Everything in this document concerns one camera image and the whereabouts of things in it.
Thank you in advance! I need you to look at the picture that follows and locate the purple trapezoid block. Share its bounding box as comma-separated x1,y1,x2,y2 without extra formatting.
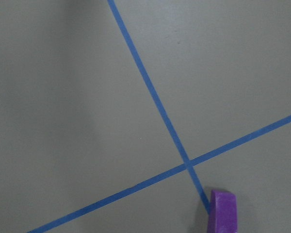
207,189,238,233

